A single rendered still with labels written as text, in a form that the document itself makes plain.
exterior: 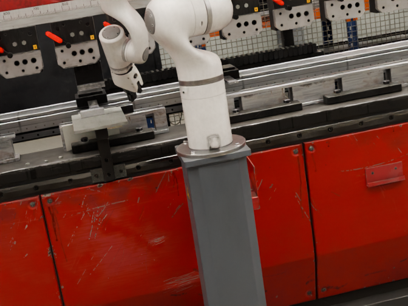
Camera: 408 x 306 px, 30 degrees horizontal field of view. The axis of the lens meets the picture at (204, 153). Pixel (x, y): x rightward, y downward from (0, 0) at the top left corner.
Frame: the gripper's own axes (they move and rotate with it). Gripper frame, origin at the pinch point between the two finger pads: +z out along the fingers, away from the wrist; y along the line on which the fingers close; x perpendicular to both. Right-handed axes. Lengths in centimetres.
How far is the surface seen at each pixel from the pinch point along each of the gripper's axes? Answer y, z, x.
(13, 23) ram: 37.6, -28.0, 6.8
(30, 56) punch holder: 30.9, -18.4, 10.8
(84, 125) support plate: 2.7, -7.8, 22.6
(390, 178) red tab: -86, 47, -34
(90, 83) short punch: 15.4, -2.6, 3.0
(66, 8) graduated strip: 25.1, -27.1, -7.1
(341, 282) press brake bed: -81, 78, 0
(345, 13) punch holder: -52, 2, -67
